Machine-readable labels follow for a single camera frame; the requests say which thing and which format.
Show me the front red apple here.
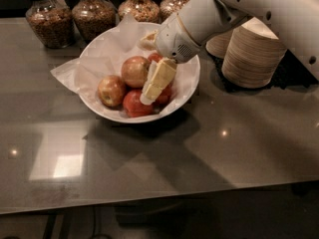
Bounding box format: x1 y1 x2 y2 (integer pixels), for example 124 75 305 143
123 89 154 118

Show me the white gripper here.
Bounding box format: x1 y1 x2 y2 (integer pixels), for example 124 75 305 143
138 0 233 105

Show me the right red apple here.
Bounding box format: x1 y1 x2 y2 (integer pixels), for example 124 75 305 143
156 85 171 105

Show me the white bowl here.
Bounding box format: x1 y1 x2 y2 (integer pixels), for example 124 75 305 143
78 22 201 124

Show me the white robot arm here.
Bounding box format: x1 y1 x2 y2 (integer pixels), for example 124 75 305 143
140 0 319 78

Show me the far left cereal jar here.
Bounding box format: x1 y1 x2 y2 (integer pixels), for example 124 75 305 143
26 0 74 49

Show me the top yellow-red apple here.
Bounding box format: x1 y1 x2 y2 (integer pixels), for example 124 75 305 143
121 56 151 88

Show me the white paper liner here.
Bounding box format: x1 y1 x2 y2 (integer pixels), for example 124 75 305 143
50 13 200 118

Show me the front paper bowl stack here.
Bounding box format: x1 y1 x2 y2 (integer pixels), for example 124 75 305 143
221 18 287 89

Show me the back paper bowl stack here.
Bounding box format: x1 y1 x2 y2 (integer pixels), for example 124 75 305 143
205 30 232 59

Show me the back red apple with sticker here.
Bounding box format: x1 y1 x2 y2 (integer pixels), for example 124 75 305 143
148 53 162 63

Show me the black tray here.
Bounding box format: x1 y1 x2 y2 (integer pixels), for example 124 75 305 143
210 51 318 93

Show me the paper bowl stack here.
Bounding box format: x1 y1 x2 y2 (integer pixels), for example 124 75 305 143
205 30 232 59
221 18 287 89

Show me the yellow-red apple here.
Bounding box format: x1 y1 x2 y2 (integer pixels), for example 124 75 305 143
98 75 127 108
121 56 151 88

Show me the cereal jar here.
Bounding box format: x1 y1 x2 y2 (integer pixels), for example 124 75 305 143
26 0 74 49
159 0 189 21
118 0 160 23
72 0 116 42

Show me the left yellow-red apple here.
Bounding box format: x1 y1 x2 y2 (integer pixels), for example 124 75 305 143
98 75 127 108

